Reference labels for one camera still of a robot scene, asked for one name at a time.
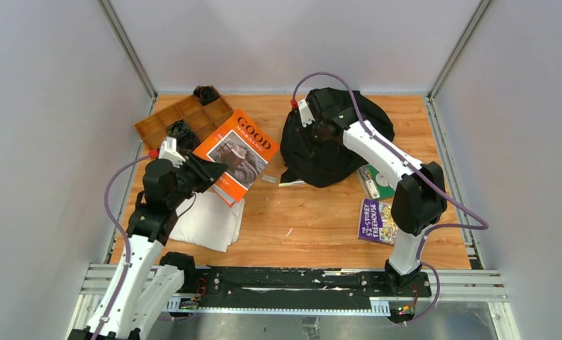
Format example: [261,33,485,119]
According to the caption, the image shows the black backpack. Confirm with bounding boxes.
[280,87,395,188]

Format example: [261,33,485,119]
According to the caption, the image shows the orange book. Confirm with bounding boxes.
[193,108,279,207]

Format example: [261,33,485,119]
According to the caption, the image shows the purple treehouse book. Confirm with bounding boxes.
[357,198,398,246]

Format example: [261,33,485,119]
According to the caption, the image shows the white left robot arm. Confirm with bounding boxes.
[68,150,227,339]

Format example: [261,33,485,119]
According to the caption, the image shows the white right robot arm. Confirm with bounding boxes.
[293,90,447,296]

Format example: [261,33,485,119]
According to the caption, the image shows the green sticker pack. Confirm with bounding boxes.
[356,164,395,201]

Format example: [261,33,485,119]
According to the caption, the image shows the rolled dark belt centre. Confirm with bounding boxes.
[178,134,201,152]

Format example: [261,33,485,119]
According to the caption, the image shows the rolled dark belt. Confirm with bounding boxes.
[178,134,201,152]
[167,120,195,141]
[193,86,220,106]

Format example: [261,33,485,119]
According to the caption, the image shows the white folded cloth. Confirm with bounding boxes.
[169,191,245,252]

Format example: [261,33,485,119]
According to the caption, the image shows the rolled dark belt middle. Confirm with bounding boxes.
[167,120,195,141]

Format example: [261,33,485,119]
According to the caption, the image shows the wooden compartment tray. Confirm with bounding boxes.
[134,95,234,149]

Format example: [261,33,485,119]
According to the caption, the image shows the yellow white pen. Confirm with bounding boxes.
[278,180,305,188]

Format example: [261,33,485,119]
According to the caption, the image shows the rolled dark belt top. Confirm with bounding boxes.
[193,86,220,106]

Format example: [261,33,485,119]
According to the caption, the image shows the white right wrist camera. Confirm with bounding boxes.
[297,98,315,128]

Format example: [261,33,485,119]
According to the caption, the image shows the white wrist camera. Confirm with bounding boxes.
[297,98,315,128]
[157,137,185,168]

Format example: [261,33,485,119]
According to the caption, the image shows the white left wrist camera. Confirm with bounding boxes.
[157,137,185,168]

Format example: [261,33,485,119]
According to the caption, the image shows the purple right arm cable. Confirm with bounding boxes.
[291,72,490,324]

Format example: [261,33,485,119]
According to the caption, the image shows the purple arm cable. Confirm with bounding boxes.
[291,72,490,324]
[89,152,159,340]

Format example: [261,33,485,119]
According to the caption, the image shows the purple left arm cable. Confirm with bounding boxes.
[89,152,159,340]

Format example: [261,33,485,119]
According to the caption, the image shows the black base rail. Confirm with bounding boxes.
[177,266,432,310]

